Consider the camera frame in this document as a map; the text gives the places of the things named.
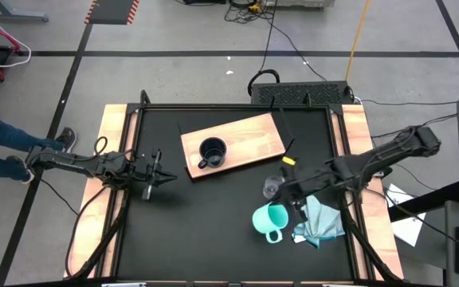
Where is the tangled black cable bundle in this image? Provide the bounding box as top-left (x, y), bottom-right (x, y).
top-left (223, 0), bottom-right (275, 25)

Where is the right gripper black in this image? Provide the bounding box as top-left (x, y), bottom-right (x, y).
top-left (272, 163), bottom-right (336, 224)

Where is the dark navy enamel mug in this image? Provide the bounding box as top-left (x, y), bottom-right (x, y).
top-left (197, 136), bottom-right (228, 170)

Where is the black hazard-striped ramp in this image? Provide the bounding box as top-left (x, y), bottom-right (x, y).
top-left (84, 0), bottom-right (140, 26)

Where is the grey metal stand base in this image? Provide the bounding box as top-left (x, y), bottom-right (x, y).
top-left (0, 0), bottom-right (50, 23)

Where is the light blue cloth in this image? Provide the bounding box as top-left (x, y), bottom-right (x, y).
top-left (292, 194), bottom-right (346, 249)

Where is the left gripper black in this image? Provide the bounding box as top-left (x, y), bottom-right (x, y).
top-left (131, 148), bottom-right (178, 202)

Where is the yellow cable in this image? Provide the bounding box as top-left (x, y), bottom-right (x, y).
top-left (344, 0), bottom-right (371, 81)

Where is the arm black cable bundle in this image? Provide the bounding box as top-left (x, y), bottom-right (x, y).
top-left (65, 183), bottom-right (131, 280)
top-left (337, 187), bottom-right (402, 283)

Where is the teal plastic mug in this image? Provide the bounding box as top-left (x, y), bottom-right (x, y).
top-left (252, 202), bottom-right (290, 245)

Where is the clear glass cup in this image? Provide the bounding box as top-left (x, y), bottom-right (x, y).
top-left (262, 175), bottom-right (286, 200)

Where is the grey equipment case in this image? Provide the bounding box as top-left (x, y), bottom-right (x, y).
top-left (264, 0), bottom-right (335, 9)

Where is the black power cable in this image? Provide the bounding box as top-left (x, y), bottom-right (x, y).
top-left (247, 0), bottom-right (281, 96)

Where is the person's shoe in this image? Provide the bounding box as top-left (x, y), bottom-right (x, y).
top-left (6, 155), bottom-right (36, 185)
top-left (55, 127), bottom-right (77, 154)

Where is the thin black floor cable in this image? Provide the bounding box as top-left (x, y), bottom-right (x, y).
top-left (370, 113), bottom-right (458, 140)

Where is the white paper sheet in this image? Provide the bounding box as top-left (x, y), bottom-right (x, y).
top-left (384, 183), bottom-right (428, 247)

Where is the wooden cutting board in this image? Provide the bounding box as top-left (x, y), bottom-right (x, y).
top-left (180, 112), bottom-right (287, 179)

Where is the left arm black cable bundle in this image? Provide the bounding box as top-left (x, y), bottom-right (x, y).
top-left (65, 183), bottom-right (131, 280)

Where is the white cable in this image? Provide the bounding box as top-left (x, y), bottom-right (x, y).
top-left (0, 0), bottom-right (33, 69)

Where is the right arm black cable bundle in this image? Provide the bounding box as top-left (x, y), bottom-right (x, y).
top-left (337, 187), bottom-right (402, 283)

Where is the black table frame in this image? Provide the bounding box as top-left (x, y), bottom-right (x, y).
top-left (112, 89), bottom-right (360, 285)

